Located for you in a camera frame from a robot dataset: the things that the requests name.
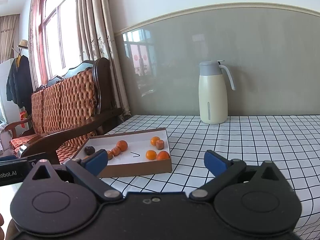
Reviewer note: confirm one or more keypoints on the white black checked tablecloth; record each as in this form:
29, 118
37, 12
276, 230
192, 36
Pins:
250, 142

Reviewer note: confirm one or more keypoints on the brownish dried orange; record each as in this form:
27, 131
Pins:
160, 145

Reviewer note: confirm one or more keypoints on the straw hat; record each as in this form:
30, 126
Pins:
23, 43

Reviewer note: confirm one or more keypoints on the white cabinet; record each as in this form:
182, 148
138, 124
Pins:
3, 80

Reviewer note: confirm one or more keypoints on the orange carrot piece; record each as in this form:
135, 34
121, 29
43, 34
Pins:
116, 151

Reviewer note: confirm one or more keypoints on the dark hanging jacket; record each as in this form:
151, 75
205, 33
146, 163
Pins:
20, 80

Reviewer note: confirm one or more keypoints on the small orange tangerine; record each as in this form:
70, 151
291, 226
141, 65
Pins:
151, 155
154, 140

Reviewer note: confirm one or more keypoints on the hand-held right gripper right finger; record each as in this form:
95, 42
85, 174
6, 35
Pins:
215, 161

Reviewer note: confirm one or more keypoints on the person's left hand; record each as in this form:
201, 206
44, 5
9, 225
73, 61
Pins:
1, 220

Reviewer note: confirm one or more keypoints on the brown cardboard box white inside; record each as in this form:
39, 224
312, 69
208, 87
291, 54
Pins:
140, 142

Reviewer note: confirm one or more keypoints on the small orange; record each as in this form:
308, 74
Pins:
110, 155

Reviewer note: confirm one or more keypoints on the red cloth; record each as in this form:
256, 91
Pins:
23, 115

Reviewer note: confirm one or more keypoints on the beige patterned curtain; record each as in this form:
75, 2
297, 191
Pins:
100, 30
8, 37

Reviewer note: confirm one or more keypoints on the wooden framed window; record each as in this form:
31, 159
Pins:
65, 35

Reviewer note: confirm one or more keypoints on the wooden sofa orange woven cushions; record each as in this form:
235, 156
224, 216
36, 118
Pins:
75, 92

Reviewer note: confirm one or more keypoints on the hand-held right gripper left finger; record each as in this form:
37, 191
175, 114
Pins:
96, 160

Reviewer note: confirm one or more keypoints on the cream thermos jug grey lid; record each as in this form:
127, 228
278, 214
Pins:
212, 97

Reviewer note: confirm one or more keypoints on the dark blackish round fruit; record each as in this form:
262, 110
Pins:
89, 150

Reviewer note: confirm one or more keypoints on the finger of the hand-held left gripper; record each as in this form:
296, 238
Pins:
7, 158
32, 158

